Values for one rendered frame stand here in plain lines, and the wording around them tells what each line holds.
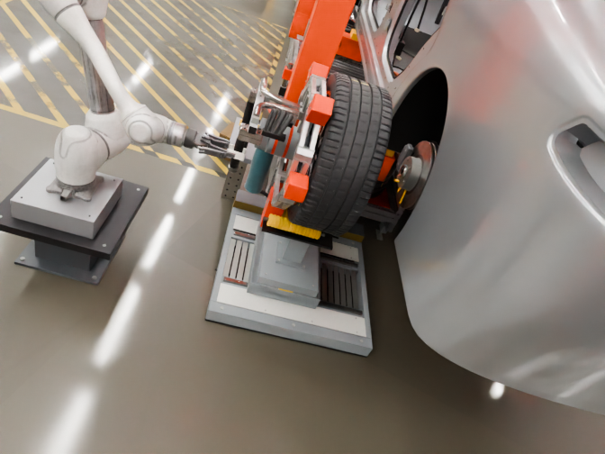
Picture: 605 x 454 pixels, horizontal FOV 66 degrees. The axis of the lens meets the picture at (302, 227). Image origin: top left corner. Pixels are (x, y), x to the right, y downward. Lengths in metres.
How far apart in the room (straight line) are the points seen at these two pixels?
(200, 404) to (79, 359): 0.52
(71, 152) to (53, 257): 0.57
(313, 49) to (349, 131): 0.73
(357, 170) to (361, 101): 0.27
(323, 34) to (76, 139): 1.18
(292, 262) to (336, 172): 0.76
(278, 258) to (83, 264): 0.91
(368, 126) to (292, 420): 1.25
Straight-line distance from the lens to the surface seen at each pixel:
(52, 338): 2.19
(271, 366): 2.22
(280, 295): 2.31
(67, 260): 2.40
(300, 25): 4.32
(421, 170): 2.11
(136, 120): 1.65
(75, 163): 2.09
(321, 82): 1.95
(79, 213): 2.11
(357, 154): 1.72
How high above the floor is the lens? 1.80
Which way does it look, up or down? 37 degrees down
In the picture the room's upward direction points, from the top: 24 degrees clockwise
